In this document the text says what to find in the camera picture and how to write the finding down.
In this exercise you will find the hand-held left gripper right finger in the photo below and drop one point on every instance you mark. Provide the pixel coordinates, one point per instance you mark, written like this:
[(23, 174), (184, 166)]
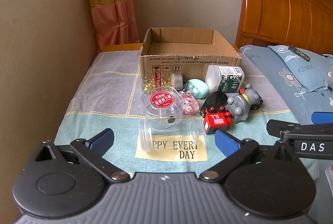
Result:
[(226, 142)]

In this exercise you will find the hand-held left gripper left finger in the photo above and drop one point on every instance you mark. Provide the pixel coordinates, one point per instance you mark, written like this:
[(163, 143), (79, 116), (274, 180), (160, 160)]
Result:
[(102, 139)]

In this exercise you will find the clear bottle of yellow capsules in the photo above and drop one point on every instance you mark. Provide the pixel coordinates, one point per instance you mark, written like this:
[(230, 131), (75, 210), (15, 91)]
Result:
[(156, 82)]

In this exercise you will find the wooden bed headboard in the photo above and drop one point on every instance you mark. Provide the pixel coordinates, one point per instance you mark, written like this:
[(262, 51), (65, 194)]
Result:
[(283, 10)]

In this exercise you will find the blue floral bedsheet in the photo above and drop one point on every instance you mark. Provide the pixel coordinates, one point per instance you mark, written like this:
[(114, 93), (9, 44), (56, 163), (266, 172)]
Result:
[(286, 94)]

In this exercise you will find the cardboard box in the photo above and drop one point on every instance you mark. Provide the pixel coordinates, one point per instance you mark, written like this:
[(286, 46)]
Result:
[(187, 62)]

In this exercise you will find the wooden nightstand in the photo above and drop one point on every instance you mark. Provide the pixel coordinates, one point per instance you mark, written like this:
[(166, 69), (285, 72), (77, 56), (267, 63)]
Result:
[(122, 46)]

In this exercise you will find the clear plastic jar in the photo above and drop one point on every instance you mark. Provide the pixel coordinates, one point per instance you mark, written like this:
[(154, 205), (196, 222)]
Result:
[(171, 135)]

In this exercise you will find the small black cube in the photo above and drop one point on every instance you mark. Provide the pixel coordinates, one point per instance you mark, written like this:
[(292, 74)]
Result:
[(257, 100)]

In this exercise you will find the blue floral pillow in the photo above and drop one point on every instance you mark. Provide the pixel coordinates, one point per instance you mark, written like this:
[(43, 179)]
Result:
[(299, 68)]

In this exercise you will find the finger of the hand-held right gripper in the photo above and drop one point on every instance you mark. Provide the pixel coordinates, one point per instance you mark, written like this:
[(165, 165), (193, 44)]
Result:
[(322, 117), (291, 127)]

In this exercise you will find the clear round container red label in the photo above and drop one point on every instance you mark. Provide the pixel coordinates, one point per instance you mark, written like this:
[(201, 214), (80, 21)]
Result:
[(160, 105)]

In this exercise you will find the pink and beige curtain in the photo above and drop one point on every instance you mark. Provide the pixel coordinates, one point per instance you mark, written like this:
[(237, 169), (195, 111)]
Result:
[(111, 0)]

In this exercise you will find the dark green patterned case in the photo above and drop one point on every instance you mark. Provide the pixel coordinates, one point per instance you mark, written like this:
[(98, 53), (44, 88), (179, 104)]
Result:
[(299, 53)]

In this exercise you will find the mint green oval case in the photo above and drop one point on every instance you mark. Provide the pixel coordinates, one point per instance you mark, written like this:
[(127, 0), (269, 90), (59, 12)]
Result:
[(197, 87)]

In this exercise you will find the white bottle with green label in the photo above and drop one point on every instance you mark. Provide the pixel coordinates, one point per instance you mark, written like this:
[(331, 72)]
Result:
[(223, 79)]

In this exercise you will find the black toy train car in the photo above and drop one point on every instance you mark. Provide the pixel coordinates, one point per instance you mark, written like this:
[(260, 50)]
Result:
[(216, 99)]

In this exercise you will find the grey animal figurine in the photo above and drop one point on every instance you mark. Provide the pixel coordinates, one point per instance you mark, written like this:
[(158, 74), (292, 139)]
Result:
[(239, 107)]

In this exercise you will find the red toy train block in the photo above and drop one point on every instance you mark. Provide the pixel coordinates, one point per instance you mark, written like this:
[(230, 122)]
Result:
[(216, 122)]

